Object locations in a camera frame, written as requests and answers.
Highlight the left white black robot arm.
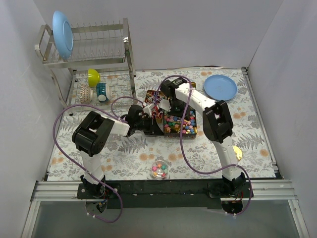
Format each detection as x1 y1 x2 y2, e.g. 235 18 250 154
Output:
72 105 164 198

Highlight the blue plate in rack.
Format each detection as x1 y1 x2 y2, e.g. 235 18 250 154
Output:
53 10 73 60

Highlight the steel dish rack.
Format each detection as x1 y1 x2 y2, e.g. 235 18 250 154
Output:
35 18 137 108

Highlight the teal white cup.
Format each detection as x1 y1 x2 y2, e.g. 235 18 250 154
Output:
96 82 112 103

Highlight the tin of star candies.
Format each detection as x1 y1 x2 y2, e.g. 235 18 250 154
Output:
163 107 198 139

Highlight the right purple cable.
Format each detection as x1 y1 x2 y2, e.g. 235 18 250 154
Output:
157 75 254 216

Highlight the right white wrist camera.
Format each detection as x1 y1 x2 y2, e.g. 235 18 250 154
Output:
158 99 171 112

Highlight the blue plate on table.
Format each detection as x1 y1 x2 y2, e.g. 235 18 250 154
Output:
204 75 237 101

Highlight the patterned beige cup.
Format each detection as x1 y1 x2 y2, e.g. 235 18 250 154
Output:
79 84 95 104

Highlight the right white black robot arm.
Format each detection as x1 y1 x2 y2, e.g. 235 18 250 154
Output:
157 75 247 197

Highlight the aluminium frame rail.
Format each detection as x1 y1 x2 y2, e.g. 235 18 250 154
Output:
31 179 297 201

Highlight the yellow green bowl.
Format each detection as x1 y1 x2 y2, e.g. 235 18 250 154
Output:
88 68 100 88

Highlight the gold round lid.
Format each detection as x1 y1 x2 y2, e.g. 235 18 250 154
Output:
233 146 243 161

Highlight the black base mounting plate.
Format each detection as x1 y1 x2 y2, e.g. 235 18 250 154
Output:
76 179 254 209

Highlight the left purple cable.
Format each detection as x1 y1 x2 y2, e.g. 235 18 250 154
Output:
53 96 149 224

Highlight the clear round plastic container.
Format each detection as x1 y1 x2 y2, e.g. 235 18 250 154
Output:
151 160 169 179

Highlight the tin of gummy candies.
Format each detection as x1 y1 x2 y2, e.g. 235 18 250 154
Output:
160 79 196 92

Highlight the purple cable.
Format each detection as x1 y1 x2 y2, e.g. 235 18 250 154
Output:
157 75 254 216
53 96 149 224

